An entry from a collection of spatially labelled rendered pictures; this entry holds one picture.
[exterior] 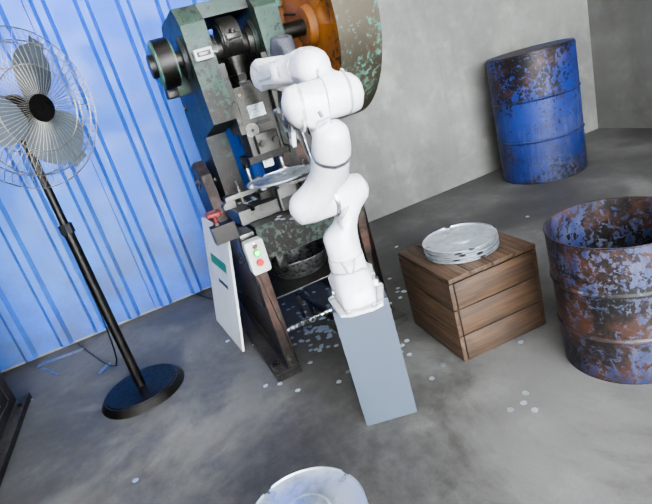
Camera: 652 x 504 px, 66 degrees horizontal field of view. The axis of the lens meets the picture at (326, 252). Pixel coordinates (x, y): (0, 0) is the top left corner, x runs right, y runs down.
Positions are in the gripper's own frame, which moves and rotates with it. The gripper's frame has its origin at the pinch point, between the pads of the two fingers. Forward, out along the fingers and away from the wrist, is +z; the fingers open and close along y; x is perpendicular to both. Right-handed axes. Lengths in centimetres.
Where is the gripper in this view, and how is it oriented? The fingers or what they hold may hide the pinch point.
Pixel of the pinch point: (292, 137)
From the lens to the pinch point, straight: 197.4
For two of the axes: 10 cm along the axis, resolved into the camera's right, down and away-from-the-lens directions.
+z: 0.5, 7.1, 7.1
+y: 8.7, -3.8, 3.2
